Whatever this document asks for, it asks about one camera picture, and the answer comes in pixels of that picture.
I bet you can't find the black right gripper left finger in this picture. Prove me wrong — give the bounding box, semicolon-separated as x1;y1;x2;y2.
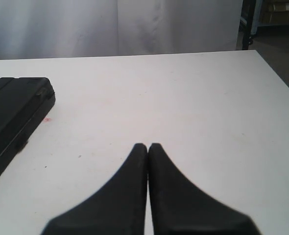
42;143;147;235

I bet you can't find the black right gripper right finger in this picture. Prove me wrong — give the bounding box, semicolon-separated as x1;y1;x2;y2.
148;143;261;235

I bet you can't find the black plastic carrying case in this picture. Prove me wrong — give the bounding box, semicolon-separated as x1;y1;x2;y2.
0;77;55;175

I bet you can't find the white backdrop curtain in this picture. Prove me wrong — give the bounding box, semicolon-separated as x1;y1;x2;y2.
0;0;242;59

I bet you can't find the black metal stand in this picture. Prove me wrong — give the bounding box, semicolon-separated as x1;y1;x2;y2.
240;0;256;50

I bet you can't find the blue metal shelf rack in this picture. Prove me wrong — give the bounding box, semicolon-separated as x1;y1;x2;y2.
239;0;289;36

